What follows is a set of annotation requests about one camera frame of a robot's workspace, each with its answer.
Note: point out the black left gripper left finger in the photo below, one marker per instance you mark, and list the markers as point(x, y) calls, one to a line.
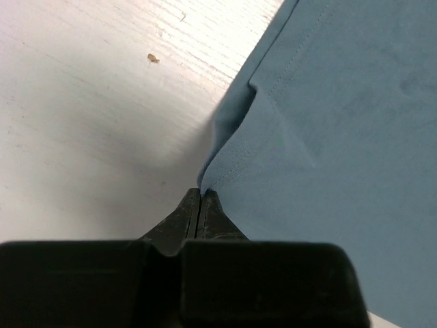
point(170, 233)

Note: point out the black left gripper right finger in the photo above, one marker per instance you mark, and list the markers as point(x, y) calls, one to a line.
point(213, 223)

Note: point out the blue t shirt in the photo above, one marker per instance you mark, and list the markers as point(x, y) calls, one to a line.
point(328, 134)

